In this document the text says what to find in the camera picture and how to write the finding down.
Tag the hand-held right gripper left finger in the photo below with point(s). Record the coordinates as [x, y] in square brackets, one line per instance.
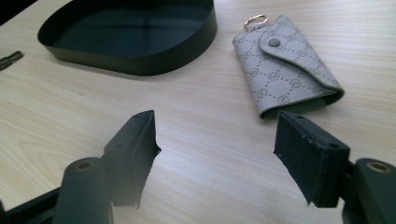
[130, 158]

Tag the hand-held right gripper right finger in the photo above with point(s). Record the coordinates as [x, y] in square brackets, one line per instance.
[314, 161]

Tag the grey patterned key pouch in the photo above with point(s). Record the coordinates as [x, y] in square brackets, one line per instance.
[280, 74]

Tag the black oval tray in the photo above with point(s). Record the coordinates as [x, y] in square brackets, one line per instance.
[130, 34]

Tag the dark metal pen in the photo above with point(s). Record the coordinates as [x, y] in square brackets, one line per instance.
[10, 59]

